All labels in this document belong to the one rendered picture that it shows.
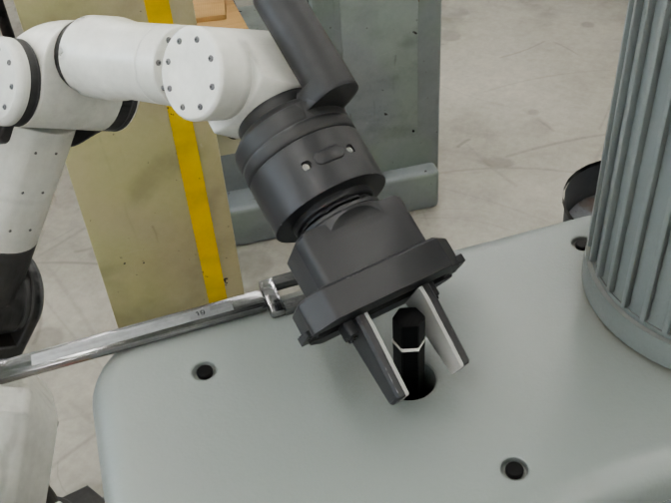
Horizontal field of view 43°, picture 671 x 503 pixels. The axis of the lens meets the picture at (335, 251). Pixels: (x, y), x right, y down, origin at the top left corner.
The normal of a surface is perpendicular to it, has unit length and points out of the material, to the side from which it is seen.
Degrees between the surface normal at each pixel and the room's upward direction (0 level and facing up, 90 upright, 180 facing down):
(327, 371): 0
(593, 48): 0
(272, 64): 41
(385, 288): 30
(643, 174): 90
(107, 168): 90
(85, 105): 101
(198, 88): 65
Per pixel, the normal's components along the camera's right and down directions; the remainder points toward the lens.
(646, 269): -0.85, 0.38
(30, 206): 0.64, 0.60
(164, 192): 0.30, 0.61
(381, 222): 0.21, -0.39
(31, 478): 0.92, 0.14
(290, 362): -0.06, -0.75
